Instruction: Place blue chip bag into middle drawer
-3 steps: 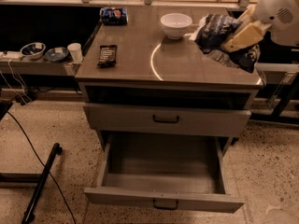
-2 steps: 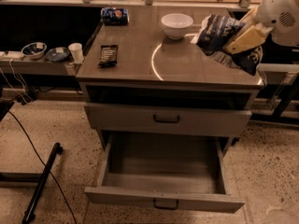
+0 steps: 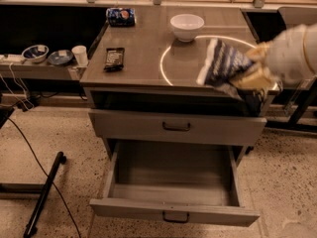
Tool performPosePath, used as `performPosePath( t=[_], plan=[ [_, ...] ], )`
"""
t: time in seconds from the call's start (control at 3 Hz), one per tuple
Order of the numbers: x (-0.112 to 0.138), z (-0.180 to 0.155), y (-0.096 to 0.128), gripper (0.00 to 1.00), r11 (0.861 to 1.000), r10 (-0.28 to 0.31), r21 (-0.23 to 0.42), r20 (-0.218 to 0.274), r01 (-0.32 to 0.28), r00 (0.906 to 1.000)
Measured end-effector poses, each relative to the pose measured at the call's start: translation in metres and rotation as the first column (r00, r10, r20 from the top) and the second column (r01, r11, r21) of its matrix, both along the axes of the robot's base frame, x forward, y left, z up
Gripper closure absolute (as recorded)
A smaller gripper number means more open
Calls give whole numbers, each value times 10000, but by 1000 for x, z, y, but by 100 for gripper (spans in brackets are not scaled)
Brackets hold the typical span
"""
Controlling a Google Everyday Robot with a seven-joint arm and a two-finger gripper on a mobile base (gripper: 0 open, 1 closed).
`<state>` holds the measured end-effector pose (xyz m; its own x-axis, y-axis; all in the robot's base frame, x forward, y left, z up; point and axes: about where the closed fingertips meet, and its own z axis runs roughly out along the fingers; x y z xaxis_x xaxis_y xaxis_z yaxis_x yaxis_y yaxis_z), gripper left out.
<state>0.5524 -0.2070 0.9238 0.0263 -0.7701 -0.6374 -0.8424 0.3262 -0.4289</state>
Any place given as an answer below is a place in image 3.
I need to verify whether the grey middle drawer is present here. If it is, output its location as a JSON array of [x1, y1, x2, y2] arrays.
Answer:
[[89, 109, 266, 146]]

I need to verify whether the black snack bar wrapper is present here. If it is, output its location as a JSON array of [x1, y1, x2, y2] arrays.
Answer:
[[104, 48, 125, 72]]

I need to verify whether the blue shallow bowl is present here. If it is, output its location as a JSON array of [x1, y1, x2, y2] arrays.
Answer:
[[48, 50, 73, 65]]

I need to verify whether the grey bottom drawer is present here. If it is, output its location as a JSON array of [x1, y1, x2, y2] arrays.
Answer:
[[90, 141, 260, 226]]

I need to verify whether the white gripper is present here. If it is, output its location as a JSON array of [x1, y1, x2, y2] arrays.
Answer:
[[230, 25, 312, 97]]

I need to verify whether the white cable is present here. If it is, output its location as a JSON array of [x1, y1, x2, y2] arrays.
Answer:
[[0, 62, 34, 111]]

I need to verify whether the white and blue bowl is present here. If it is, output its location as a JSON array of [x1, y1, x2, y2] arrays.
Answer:
[[22, 45, 49, 63]]

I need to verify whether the white power strip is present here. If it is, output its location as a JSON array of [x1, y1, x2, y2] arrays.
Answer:
[[0, 55, 24, 63]]

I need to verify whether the white paper cup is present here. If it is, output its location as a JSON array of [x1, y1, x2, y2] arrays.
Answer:
[[71, 46, 88, 66]]

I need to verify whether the blue chip bag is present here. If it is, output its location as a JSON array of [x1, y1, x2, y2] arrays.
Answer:
[[196, 38, 265, 116]]

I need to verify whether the black stand leg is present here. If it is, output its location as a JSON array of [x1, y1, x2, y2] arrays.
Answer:
[[23, 152, 66, 238]]

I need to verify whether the grey drawer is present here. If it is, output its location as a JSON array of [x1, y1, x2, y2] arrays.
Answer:
[[89, 109, 266, 146], [90, 141, 260, 226]]

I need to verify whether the blue soda can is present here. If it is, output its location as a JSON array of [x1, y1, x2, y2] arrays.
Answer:
[[106, 8, 135, 27]]

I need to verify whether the black floor cable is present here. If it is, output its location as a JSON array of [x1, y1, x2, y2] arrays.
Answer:
[[6, 116, 82, 238]]

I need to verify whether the grey drawer cabinet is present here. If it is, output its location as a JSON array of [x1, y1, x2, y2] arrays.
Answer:
[[80, 6, 265, 150]]

